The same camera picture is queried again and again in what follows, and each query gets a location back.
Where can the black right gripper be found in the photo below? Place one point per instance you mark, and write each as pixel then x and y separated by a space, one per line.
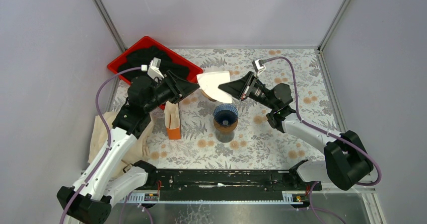
pixel 241 88

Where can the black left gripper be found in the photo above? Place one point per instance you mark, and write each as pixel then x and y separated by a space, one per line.
pixel 173 87

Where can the blue ribbed glass dripper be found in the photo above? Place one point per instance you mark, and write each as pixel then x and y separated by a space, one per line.
pixel 225 115

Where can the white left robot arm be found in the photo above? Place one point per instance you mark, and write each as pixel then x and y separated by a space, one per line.
pixel 93 195

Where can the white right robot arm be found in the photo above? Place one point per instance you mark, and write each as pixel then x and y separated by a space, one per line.
pixel 345 162

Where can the orange coffee filter box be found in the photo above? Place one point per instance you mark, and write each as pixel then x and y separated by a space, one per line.
pixel 172 121

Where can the red plastic tray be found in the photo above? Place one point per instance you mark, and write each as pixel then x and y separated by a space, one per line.
pixel 147 42

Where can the black cloth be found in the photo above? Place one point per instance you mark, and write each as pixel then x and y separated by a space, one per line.
pixel 144 56

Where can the beige cloth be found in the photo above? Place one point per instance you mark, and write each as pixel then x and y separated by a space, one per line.
pixel 139 151

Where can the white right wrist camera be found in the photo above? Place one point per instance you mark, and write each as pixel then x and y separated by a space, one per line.
pixel 259 66

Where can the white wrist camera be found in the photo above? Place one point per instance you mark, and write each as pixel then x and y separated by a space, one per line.
pixel 153 69
pixel 259 66

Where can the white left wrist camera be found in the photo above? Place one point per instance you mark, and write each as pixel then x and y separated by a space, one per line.
pixel 153 69

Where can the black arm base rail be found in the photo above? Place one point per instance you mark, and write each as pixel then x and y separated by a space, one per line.
pixel 227 185

